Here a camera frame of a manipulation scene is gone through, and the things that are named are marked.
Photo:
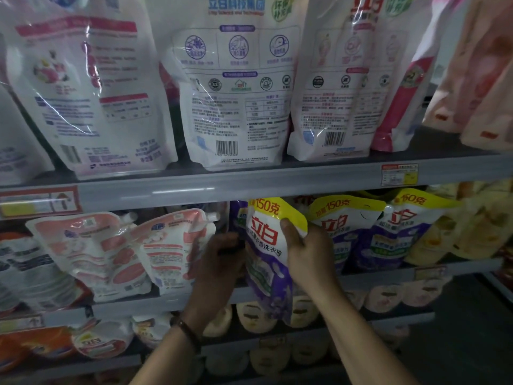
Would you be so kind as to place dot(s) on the person's right hand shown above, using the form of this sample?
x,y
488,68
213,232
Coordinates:
x,y
312,260

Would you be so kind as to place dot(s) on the row of pale yellow bottles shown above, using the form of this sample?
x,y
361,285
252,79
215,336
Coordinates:
x,y
385,299

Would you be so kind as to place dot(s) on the person's right forearm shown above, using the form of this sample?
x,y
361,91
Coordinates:
x,y
361,345

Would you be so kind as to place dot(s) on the magenta Liby detergent pouch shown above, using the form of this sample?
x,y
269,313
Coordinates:
x,y
401,108

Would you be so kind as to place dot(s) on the white green-label bottle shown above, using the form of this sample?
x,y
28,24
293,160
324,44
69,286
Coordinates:
x,y
102,339

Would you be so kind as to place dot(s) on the white pink-label bottle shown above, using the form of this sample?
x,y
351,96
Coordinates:
x,y
152,329

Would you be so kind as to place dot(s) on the person's left hand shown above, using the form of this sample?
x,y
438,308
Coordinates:
x,y
216,276

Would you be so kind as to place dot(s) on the row of pale round packs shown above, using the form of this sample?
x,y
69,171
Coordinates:
x,y
272,355

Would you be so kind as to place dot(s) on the small pink white Chaoneng pouches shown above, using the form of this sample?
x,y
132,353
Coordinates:
x,y
172,248
88,252

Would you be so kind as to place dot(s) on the orange-edged OMO pouch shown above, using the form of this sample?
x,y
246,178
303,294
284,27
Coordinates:
x,y
36,272

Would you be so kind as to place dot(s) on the grey metal shelf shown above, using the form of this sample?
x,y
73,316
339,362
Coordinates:
x,y
240,182

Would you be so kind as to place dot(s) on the red-framed price tag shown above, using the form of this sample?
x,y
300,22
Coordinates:
x,y
399,175
431,273
20,323
36,203

